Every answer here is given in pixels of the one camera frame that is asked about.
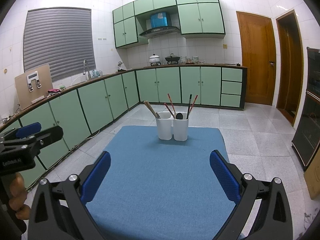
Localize red patterned chopstick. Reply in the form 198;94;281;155
167;93;176;118
164;103;175;119

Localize black plastic spoon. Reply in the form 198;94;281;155
176;113;183;120

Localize red floral wooden chopstick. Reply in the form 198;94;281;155
189;94;198;115

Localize black chopstick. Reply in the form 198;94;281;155
186;94;192;119

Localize green lower kitchen cabinets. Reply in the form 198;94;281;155
8;65;247;186

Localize chrome kitchen faucet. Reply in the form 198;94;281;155
83;59;92;80

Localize person's left hand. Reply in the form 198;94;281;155
9;172;31;220

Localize wooden board with scale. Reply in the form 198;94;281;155
15;64;53;110

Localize pink cloth on counter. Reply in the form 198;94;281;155
48;89;61;96

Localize cardboard box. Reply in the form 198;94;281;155
304;150;320;199

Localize black glass cabinet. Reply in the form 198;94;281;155
292;47;320;170

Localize blue table cloth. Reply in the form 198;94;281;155
86;126;235;239

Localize grey window blind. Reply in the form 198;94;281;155
22;7;96;82

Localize white double utensil holder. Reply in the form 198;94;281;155
156;111;189;141

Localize white cooking pot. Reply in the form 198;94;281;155
149;54;161;66

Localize black wok on stove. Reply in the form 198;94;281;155
165;54;180;64

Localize black range hood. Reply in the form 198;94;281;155
140;26;181;39

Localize blue box on hood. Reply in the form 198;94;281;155
150;12;171;28

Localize brown wooden door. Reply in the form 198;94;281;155
236;11;276;105

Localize open wooden doorway frame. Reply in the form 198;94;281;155
276;10;303;125

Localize green upper wall cabinets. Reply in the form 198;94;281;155
113;0;226;48

